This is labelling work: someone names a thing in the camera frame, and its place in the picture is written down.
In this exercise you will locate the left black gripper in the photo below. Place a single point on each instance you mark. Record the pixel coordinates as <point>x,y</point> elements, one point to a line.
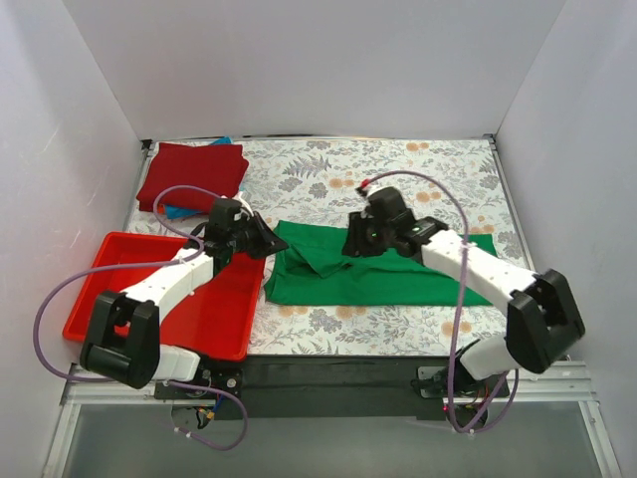
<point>258,237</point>

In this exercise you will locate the green t shirt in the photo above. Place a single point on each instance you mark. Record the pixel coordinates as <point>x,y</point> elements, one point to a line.
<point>313,272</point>

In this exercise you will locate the red plastic tray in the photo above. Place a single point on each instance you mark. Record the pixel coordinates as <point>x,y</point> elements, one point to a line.
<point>215,321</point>

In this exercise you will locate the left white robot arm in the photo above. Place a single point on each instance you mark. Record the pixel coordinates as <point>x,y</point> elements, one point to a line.
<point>122,342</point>

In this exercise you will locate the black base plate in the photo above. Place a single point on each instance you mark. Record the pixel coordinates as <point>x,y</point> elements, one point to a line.
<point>327,386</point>

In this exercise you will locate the folded blue t shirt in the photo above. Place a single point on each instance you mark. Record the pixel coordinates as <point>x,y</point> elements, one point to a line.
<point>174,213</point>

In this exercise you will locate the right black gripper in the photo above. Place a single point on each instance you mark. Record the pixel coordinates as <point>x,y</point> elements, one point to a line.
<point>359,237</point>

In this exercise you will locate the floral table cloth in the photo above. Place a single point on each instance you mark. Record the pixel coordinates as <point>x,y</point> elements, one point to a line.
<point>313,181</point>

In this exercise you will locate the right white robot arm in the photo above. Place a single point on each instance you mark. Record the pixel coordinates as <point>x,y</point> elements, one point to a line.
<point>543,320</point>

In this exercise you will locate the folded dark red t shirt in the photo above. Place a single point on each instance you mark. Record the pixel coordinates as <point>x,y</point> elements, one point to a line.
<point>159,177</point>

